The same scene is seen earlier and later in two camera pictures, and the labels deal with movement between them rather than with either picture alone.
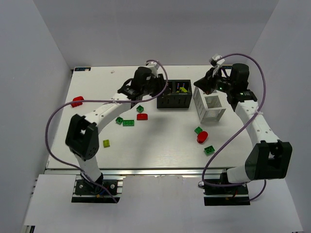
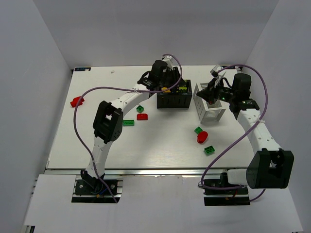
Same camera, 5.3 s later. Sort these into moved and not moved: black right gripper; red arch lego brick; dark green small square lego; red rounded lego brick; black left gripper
Moved: black right gripper; black left gripper
Not moved: red arch lego brick; dark green small square lego; red rounded lego brick
